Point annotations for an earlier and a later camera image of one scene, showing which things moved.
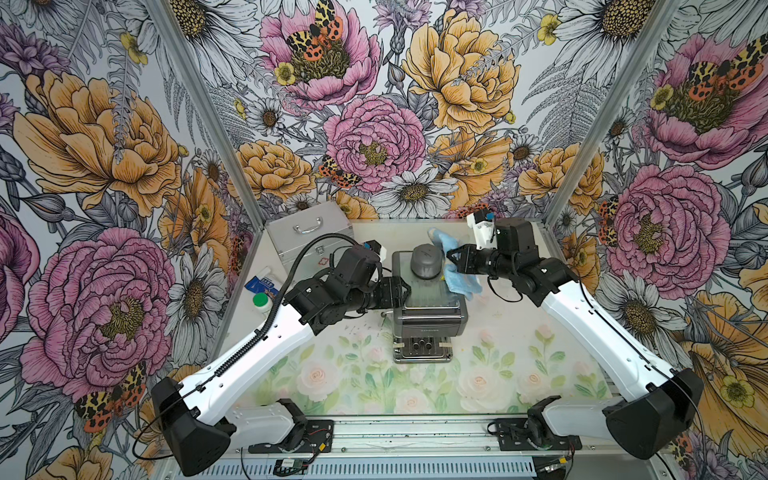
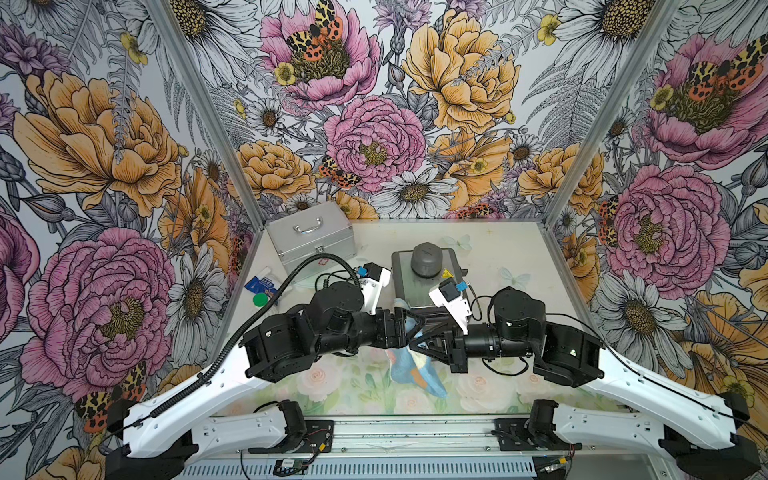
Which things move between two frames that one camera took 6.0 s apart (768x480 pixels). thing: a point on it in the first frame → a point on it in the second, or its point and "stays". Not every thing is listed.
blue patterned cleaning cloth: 464,285 → 408,367
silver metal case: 292,231 stays
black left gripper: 391,294 → 384,319
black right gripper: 469,251 → 455,346
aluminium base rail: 405,434 stays
